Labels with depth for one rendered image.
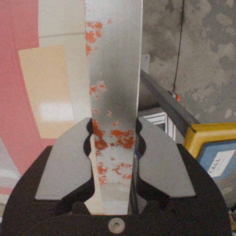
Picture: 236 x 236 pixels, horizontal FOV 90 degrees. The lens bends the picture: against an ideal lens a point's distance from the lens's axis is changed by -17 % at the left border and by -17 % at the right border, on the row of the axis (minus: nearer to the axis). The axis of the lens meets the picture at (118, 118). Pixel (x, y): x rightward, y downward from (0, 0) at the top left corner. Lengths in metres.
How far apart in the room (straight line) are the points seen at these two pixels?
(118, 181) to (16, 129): 0.14
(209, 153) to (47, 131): 0.24
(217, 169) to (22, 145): 0.33
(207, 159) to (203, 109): 1.29
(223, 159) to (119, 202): 0.19
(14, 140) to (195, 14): 1.30
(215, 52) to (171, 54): 0.41
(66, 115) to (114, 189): 0.11
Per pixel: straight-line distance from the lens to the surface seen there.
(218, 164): 0.30
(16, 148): 0.23
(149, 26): 1.15
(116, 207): 0.23
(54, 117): 0.17
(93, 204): 0.30
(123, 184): 0.18
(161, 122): 1.11
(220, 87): 1.55
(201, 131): 0.24
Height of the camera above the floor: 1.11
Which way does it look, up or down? 61 degrees down
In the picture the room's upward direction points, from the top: 174 degrees clockwise
